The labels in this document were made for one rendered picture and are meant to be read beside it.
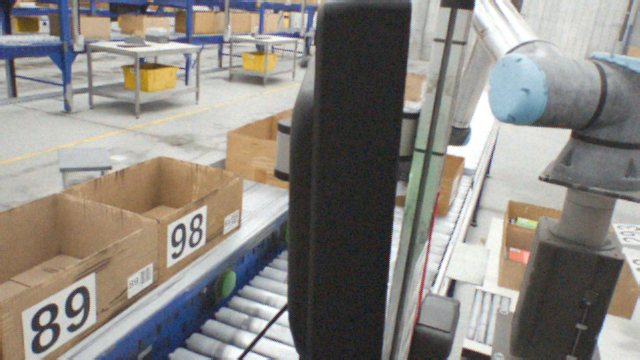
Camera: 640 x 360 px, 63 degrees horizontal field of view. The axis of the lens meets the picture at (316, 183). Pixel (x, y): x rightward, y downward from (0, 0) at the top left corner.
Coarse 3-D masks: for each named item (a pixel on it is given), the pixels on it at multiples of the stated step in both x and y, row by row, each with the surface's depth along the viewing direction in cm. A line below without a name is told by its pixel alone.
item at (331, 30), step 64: (384, 0) 26; (320, 64) 27; (384, 64) 27; (320, 128) 28; (384, 128) 28; (320, 192) 30; (384, 192) 29; (320, 256) 31; (384, 256) 31; (320, 320) 32; (384, 320) 32
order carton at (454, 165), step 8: (448, 160) 249; (456, 160) 247; (464, 160) 239; (448, 168) 250; (456, 168) 248; (448, 176) 251; (456, 176) 222; (440, 184) 213; (448, 184) 212; (440, 192) 214; (448, 192) 213; (456, 192) 239; (400, 200) 222; (440, 200) 215; (448, 200) 215; (440, 208) 216; (448, 208) 221; (440, 216) 217
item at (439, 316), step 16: (432, 304) 87; (448, 304) 87; (432, 320) 83; (448, 320) 83; (416, 336) 82; (432, 336) 81; (448, 336) 81; (416, 352) 83; (432, 352) 82; (448, 352) 81
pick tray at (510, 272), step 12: (516, 228) 186; (504, 240) 176; (516, 240) 187; (528, 240) 186; (504, 252) 167; (504, 264) 163; (516, 264) 162; (624, 264) 172; (504, 276) 164; (516, 276) 163; (624, 276) 169; (516, 288) 164; (624, 288) 153; (636, 288) 155; (612, 300) 155; (624, 300) 154; (636, 300) 153; (612, 312) 156; (624, 312) 155
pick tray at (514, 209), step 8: (512, 200) 215; (512, 208) 216; (520, 208) 215; (528, 208) 214; (536, 208) 213; (544, 208) 212; (512, 216) 217; (520, 216) 216; (528, 216) 215; (536, 216) 214; (552, 216) 211; (560, 216) 210; (504, 224) 205; (512, 224) 190; (504, 232) 194; (616, 232) 192
